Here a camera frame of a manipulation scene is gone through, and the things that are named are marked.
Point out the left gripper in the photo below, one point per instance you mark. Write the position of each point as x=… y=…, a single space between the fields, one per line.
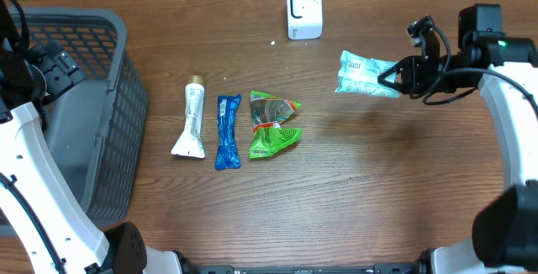
x=62 y=71

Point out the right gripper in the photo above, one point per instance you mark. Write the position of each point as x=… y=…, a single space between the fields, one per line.
x=413 y=82

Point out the teal white snack packet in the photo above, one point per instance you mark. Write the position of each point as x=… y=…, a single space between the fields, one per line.
x=359 y=75

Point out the green clear snack bag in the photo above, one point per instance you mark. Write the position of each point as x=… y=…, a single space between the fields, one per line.
x=268 y=114

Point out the white tube with gold cap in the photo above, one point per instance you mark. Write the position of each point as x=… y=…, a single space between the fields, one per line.
x=189 y=143

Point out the blue snack packet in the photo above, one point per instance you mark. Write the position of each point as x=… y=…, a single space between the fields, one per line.
x=227 y=156

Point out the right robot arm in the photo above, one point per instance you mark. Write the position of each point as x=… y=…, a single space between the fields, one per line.
x=503 y=70

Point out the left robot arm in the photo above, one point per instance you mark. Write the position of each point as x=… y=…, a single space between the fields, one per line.
x=35 y=198

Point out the white barcode scanner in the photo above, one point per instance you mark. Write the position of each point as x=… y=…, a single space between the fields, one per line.
x=304 y=19

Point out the grey plastic mesh basket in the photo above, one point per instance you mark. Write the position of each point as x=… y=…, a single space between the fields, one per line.
x=95 y=129

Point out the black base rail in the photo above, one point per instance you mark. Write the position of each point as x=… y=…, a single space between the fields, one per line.
x=379 y=268

